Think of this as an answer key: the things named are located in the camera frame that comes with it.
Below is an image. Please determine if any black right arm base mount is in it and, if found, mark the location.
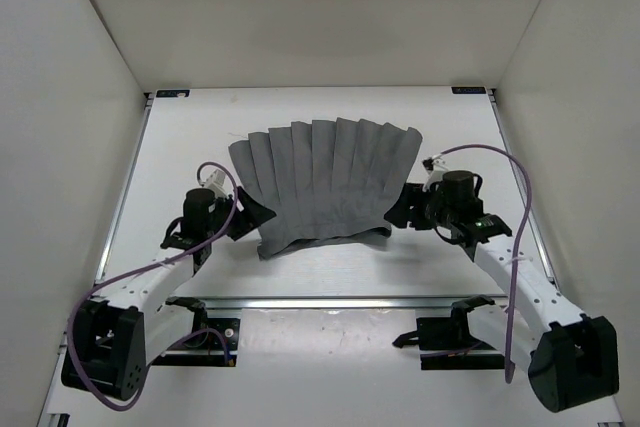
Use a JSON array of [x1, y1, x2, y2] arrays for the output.
[[392, 295, 504, 371]]

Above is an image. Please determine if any blue label sticker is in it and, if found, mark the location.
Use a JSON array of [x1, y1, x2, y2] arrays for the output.
[[155, 89, 190, 98], [451, 86, 486, 95]]

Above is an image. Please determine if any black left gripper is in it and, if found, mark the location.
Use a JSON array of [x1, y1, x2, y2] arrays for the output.
[[207, 184, 277, 241]]

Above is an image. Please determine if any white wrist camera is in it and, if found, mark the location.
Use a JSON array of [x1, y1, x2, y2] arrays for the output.
[[422, 153, 448, 175], [198, 169, 228, 198]]

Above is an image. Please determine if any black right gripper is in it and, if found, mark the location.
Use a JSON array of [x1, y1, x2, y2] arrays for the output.
[[385, 183, 457, 231]]

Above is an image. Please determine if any aluminium table edge rail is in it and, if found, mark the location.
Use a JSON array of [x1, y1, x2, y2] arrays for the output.
[[199, 296, 467, 310]]

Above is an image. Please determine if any grey pleated skirt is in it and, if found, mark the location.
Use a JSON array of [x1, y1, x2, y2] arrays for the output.
[[229, 118, 423, 260]]

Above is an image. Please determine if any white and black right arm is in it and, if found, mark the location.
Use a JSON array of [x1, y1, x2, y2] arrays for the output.
[[385, 170, 620, 413]]

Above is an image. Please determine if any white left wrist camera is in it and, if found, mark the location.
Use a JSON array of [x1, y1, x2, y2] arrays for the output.
[[198, 169, 228, 198]]

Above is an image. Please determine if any blue label sticker right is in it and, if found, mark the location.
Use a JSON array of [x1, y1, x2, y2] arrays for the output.
[[451, 86, 486, 95]]

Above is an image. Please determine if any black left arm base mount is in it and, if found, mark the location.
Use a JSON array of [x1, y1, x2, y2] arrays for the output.
[[145, 297, 241, 368]]

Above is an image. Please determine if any blue label sticker left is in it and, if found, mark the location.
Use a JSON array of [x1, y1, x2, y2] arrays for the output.
[[155, 89, 190, 98]]

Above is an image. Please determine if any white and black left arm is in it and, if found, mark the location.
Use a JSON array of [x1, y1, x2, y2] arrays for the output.
[[61, 188, 276, 411]]

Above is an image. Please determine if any white front cover board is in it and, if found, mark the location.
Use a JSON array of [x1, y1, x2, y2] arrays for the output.
[[42, 310, 620, 426]]

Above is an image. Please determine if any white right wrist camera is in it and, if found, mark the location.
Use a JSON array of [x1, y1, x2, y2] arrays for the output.
[[422, 153, 448, 175]]

